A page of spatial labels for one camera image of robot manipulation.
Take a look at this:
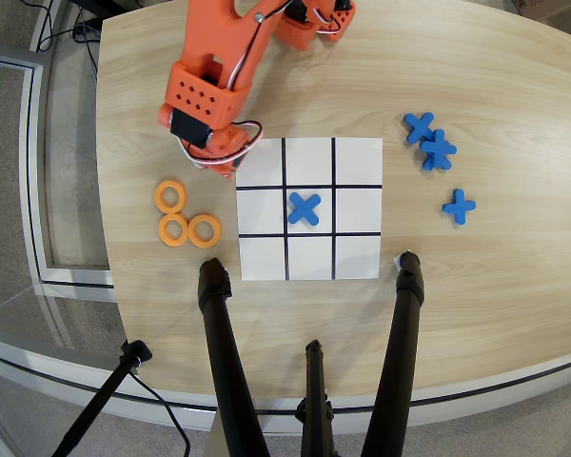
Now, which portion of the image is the blue foam cross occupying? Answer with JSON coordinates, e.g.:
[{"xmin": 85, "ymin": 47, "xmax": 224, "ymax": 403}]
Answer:
[
  {"xmin": 420, "ymin": 129, "xmax": 459, "ymax": 172},
  {"xmin": 404, "ymin": 111, "xmax": 436, "ymax": 144},
  {"xmin": 287, "ymin": 191, "xmax": 323, "ymax": 227},
  {"xmin": 441, "ymin": 188, "xmax": 478, "ymax": 227}
]

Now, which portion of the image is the orange foam ring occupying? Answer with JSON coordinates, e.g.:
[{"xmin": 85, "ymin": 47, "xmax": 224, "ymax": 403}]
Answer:
[
  {"xmin": 153, "ymin": 179, "xmax": 188, "ymax": 214},
  {"xmin": 158, "ymin": 212, "xmax": 190, "ymax": 248},
  {"xmin": 187, "ymin": 213, "xmax": 224, "ymax": 249}
]

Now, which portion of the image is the black camera tripod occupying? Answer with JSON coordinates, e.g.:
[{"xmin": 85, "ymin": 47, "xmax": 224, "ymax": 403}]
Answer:
[{"xmin": 0, "ymin": 332, "xmax": 571, "ymax": 435}]

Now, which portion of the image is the white tic-tac-toe grid paper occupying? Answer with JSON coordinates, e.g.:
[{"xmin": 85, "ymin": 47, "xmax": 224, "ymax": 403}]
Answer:
[{"xmin": 234, "ymin": 136, "xmax": 384, "ymax": 282}]

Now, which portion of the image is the grey metal floor frame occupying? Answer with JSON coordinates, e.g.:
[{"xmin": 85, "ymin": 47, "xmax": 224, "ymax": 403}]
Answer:
[{"xmin": 0, "ymin": 40, "xmax": 120, "ymax": 304}]

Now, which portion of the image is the black floor cable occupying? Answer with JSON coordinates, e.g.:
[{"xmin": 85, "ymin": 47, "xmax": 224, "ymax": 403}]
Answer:
[{"xmin": 30, "ymin": 0, "xmax": 102, "ymax": 80}]

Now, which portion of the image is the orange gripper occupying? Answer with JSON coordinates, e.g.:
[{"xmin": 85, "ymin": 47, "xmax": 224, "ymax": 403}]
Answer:
[{"xmin": 188, "ymin": 126, "xmax": 249, "ymax": 181}]

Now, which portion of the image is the black stand pole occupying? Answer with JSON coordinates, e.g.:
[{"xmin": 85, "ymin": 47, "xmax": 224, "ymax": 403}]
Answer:
[{"xmin": 50, "ymin": 339, "xmax": 153, "ymax": 457}]

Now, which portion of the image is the thin black tripod leg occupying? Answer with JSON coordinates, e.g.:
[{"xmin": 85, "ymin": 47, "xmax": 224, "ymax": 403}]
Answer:
[{"xmin": 294, "ymin": 338, "xmax": 337, "ymax": 457}]

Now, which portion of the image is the black furniture bar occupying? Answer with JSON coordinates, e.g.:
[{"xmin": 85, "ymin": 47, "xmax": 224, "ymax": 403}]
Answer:
[{"xmin": 69, "ymin": 0, "xmax": 142, "ymax": 21}]

